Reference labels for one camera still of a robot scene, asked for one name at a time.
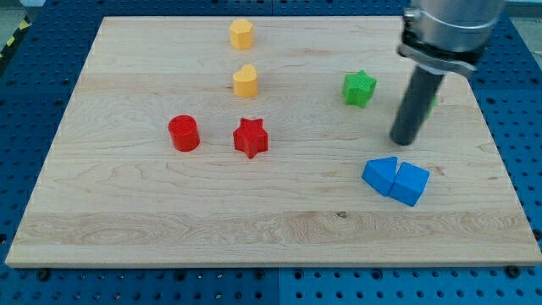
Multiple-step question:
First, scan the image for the blue cube block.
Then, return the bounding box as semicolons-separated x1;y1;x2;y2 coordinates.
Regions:
388;162;430;207

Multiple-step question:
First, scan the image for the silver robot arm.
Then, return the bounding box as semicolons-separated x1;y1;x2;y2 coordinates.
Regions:
397;0;505;76

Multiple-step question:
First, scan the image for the red star block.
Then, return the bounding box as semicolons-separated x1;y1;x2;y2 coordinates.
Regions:
233;118;268;158

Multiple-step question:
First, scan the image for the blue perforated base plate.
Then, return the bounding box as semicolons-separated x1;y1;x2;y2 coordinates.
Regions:
1;1;541;304

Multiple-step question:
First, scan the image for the yellow heart block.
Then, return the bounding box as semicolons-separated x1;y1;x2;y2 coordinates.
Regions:
232;64;258;97

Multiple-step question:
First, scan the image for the light wooden board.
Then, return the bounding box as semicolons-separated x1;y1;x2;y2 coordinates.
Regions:
6;16;541;269

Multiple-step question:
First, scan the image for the green block behind rod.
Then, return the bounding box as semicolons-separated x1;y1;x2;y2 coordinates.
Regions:
423;96;438;121

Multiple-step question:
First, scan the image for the red cylinder block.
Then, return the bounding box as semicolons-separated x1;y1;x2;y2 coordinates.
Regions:
168;114;200;152

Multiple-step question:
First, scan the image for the yellow hexagon block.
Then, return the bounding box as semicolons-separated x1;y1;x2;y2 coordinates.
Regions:
230;19;254;50

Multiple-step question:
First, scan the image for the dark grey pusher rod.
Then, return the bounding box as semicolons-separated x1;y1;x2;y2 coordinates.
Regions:
390;66;444;146

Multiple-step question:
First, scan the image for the green star block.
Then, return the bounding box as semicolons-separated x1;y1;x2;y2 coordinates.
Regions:
342;70;377;108

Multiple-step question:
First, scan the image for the blue triangle block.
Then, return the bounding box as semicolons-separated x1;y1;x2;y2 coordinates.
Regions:
361;157;398;197

